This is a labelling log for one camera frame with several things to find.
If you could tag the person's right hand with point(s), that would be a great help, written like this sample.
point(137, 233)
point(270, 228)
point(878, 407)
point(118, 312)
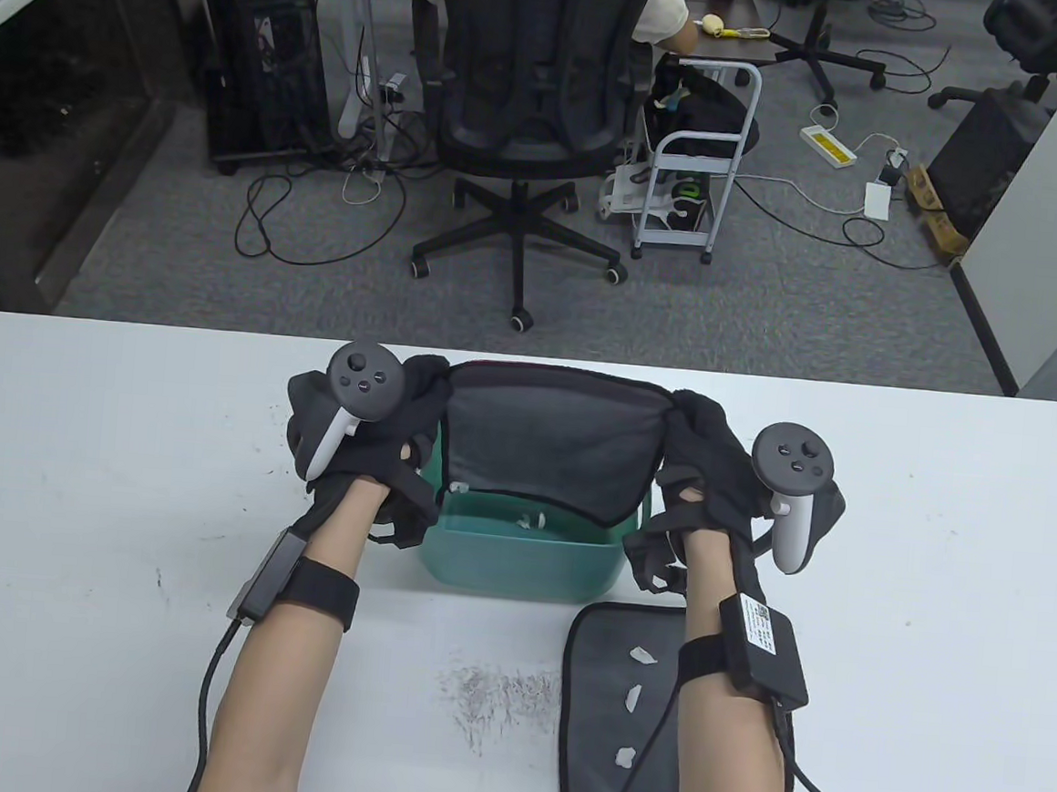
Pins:
point(713, 484)

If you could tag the person's left hand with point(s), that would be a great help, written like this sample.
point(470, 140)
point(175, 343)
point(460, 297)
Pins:
point(377, 457)

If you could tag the person's left fingers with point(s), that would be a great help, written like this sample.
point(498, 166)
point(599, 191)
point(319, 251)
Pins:
point(425, 392)

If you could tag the person's right fingers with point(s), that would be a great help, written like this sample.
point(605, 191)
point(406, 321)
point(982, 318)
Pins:
point(698, 428)

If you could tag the grey cloth with black trim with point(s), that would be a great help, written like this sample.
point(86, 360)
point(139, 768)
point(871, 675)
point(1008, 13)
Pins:
point(548, 434)
point(602, 740)

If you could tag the person's right forearm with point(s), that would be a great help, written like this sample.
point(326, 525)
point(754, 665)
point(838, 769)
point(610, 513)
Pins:
point(722, 777)

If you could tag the person's left forearm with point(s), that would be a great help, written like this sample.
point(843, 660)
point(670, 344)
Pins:
point(288, 670)

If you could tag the grey controller on left glove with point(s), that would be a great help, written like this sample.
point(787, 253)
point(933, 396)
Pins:
point(360, 383)

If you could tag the grey controller on glove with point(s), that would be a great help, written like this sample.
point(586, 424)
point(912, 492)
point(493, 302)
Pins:
point(360, 383)
point(793, 463)

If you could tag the grey controller on right glove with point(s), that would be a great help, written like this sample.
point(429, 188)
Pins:
point(793, 463)

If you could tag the teal plastic bin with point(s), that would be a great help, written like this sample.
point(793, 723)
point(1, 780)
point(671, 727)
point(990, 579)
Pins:
point(516, 560)

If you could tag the black right wrist sensor box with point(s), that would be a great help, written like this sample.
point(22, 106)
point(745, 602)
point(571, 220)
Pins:
point(764, 652)

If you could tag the white metal cart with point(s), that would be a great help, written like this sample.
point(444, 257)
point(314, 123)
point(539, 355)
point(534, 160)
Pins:
point(691, 189)

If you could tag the grey left wrist sensor box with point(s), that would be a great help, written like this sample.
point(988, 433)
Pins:
point(266, 576)

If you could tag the white power adapter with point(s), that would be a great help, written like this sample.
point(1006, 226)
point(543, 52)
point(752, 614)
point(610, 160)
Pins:
point(877, 200)

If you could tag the white and yellow power strip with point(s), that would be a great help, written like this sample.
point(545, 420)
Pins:
point(828, 146)

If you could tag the black bag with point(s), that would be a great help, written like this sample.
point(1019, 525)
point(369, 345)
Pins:
point(706, 108)

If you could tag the brown cardboard box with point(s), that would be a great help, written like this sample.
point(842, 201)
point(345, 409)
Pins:
point(938, 213)

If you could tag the black mesh office chair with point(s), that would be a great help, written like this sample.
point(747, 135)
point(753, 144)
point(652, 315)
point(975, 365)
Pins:
point(535, 77)

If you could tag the white desk leg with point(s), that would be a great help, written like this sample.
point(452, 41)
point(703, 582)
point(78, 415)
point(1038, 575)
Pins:
point(359, 54)

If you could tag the black computer tower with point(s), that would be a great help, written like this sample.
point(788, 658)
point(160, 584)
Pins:
point(262, 64)

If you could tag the black cabinet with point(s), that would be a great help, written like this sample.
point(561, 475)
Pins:
point(981, 162)

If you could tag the black chair base with castors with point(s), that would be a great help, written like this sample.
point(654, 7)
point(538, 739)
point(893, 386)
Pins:
point(820, 53)

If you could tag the yellow soft toy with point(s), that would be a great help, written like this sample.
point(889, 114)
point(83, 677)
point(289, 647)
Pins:
point(711, 25)

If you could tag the black padded office chair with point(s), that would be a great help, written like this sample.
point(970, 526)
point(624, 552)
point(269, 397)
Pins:
point(1041, 43)

